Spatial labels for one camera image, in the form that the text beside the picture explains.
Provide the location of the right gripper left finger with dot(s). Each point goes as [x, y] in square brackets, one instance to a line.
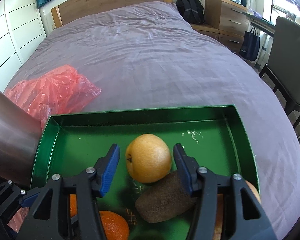
[49, 216]

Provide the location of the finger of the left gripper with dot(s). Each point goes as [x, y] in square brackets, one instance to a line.
[27, 198]

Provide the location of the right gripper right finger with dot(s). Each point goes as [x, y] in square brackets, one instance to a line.
[243, 215]

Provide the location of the mandarin orange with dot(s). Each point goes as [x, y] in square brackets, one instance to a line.
[115, 226]
[73, 205]

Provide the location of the kiwi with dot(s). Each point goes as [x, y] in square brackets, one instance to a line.
[164, 200]

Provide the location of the yellow apple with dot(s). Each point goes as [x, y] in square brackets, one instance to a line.
[148, 159]

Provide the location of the striped pepino melon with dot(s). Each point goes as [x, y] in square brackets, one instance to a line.
[219, 218]

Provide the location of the red green apple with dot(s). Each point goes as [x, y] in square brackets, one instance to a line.
[254, 190]

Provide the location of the green metal tray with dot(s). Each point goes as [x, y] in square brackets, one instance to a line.
[214, 135]

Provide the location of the pink plastic sheet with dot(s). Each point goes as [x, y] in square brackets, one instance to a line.
[60, 91]

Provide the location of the grey office chair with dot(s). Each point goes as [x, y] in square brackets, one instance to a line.
[283, 66]

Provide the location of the navy tote bag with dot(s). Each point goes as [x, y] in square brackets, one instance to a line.
[251, 45]

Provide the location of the purple bed cover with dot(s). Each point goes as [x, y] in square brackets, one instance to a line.
[147, 56]

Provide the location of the white wardrobe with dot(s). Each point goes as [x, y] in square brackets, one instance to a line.
[21, 32]

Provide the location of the glass desk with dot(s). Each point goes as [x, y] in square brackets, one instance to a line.
[265, 31]

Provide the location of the wooden drawer cabinet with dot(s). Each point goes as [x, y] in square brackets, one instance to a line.
[226, 22]

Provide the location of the black backpack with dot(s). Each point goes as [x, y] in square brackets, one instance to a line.
[191, 11]

